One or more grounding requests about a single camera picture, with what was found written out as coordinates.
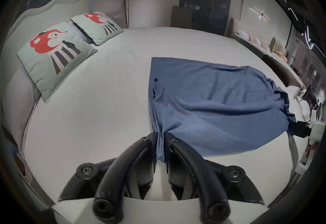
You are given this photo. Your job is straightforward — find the grey pillow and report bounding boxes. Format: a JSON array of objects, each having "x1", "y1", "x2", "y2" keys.
[{"x1": 1, "y1": 66, "x2": 42, "y2": 151}]

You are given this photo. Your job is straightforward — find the dark blue shirt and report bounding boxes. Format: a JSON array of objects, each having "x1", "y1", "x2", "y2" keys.
[{"x1": 148, "y1": 57, "x2": 297, "y2": 163}]

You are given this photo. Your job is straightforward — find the show room bed with pillows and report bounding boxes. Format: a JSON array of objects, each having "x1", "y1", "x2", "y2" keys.
[{"x1": 230, "y1": 18, "x2": 307, "y2": 90}]

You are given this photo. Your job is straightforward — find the brown chair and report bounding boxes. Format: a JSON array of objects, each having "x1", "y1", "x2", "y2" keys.
[{"x1": 170, "y1": 5, "x2": 193, "y2": 29}]

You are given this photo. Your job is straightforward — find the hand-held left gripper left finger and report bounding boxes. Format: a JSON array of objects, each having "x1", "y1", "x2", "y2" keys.
[{"x1": 58, "y1": 131, "x2": 159, "y2": 224}]

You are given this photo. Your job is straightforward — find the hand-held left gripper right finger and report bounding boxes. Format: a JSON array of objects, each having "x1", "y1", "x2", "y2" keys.
[{"x1": 164, "y1": 132, "x2": 265, "y2": 224}]

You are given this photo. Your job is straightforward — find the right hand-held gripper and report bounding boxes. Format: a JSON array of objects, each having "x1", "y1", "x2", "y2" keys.
[{"x1": 287, "y1": 110, "x2": 326, "y2": 141}]

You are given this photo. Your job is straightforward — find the green cushion with red print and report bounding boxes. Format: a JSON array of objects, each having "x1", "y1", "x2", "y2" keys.
[
  {"x1": 70, "y1": 12, "x2": 124, "y2": 46},
  {"x1": 17, "y1": 22, "x2": 98, "y2": 102}
]

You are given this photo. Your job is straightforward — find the bed with white sheet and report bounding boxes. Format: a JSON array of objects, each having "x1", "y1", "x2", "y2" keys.
[{"x1": 1, "y1": 26, "x2": 310, "y2": 208}]

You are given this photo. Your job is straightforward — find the pale green padded headboard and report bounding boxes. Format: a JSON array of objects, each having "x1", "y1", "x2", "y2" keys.
[{"x1": 6, "y1": 0, "x2": 93, "y2": 43}]

